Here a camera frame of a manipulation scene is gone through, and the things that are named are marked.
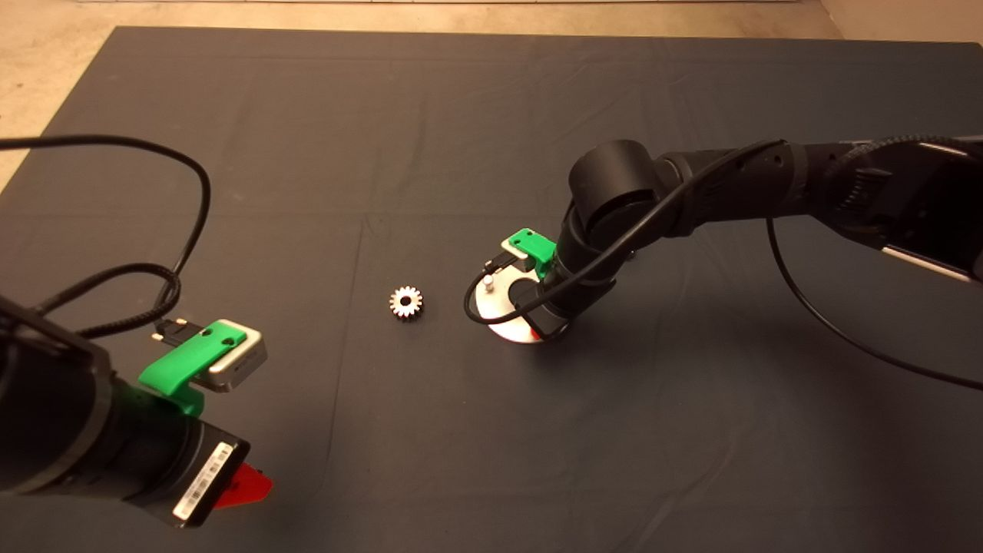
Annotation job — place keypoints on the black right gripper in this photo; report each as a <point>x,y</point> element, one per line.
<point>564,303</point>

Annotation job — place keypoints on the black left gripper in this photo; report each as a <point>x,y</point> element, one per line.
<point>193,468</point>

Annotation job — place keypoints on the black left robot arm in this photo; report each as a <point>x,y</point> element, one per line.
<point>50,403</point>

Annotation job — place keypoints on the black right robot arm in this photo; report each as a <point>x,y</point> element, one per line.
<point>614,184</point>

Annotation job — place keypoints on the round metal carrier plate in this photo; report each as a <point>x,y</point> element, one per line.
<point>499,319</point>

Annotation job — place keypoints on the small steel planetary gear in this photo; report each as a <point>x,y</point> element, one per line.
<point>397,307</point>

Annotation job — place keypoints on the dark grey table cloth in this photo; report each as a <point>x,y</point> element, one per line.
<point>384,153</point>

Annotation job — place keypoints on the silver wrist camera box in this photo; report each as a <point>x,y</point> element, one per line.
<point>246,365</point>
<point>514,250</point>

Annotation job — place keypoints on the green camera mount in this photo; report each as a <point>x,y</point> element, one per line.
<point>535,242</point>
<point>184,361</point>

